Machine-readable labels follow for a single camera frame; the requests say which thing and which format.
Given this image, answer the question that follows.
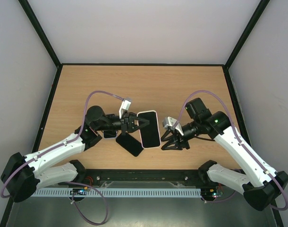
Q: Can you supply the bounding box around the purple cable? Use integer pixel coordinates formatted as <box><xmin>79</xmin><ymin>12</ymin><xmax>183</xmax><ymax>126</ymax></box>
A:
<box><xmin>173</xmin><ymin>89</ymin><xmax>288</xmax><ymax>211</ymax></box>
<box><xmin>0</xmin><ymin>91</ymin><xmax>126</xmax><ymax>225</ymax></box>

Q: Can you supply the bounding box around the phone in lilac case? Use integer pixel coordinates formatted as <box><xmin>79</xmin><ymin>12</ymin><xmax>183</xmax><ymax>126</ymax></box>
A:
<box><xmin>103</xmin><ymin>131</ymin><xmax>118</xmax><ymax>140</ymax></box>

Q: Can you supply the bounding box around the phone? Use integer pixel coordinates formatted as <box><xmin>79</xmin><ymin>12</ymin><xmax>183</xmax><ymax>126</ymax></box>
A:
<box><xmin>103</xmin><ymin>131</ymin><xmax>118</xmax><ymax>140</ymax></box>
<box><xmin>116</xmin><ymin>134</ymin><xmax>144</xmax><ymax>157</ymax></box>

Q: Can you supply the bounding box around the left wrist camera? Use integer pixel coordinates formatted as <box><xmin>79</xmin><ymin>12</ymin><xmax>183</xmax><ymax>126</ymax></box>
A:
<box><xmin>119</xmin><ymin>97</ymin><xmax>132</xmax><ymax>119</ymax></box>

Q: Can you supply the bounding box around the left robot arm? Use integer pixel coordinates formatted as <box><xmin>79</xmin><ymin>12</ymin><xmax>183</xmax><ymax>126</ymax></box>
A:
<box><xmin>0</xmin><ymin>105</ymin><xmax>152</xmax><ymax>203</ymax></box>

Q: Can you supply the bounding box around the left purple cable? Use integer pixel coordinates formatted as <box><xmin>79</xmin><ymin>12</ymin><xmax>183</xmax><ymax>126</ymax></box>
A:
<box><xmin>0</xmin><ymin>91</ymin><xmax>126</xmax><ymax>225</ymax></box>

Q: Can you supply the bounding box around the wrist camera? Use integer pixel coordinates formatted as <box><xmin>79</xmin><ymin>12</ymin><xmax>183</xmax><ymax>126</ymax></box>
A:
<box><xmin>162</xmin><ymin>116</ymin><xmax>184</xmax><ymax>136</ymax></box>
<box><xmin>119</xmin><ymin>97</ymin><xmax>132</xmax><ymax>119</ymax></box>

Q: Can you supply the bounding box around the white slotted cable duct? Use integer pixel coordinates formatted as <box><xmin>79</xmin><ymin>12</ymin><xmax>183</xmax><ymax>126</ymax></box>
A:
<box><xmin>32</xmin><ymin>188</ymin><xmax>201</xmax><ymax>198</ymax></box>

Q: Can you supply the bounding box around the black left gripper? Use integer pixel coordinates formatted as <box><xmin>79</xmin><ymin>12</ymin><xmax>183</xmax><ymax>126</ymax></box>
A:
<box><xmin>95</xmin><ymin>112</ymin><xmax>149</xmax><ymax>135</ymax></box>

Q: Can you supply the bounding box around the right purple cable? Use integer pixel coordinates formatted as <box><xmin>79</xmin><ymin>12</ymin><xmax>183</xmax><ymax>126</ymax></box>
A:
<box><xmin>173</xmin><ymin>89</ymin><xmax>288</xmax><ymax>211</ymax></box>

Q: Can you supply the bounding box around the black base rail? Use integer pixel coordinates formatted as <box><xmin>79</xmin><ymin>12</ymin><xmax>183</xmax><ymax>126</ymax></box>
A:
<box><xmin>58</xmin><ymin>168</ymin><xmax>227</xmax><ymax>190</ymax></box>

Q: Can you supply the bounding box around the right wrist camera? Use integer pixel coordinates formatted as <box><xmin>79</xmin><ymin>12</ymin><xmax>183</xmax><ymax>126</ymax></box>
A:
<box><xmin>162</xmin><ymin>116</ymin><xmax>184</xmax><ymax>136</ymax></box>

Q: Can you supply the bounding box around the black enclosure frame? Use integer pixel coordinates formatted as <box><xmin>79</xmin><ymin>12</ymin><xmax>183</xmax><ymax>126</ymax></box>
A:
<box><xmin>0</xmin><ymin>0</ymin><xmax>284</xmax><ymax>227</ymax></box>

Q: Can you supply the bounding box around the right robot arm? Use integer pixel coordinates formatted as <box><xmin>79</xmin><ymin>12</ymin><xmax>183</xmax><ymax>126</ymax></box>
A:
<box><xmin>161</xmin><ymin>98</ymin><xmax>288</xmax><ymax>211</ymax></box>

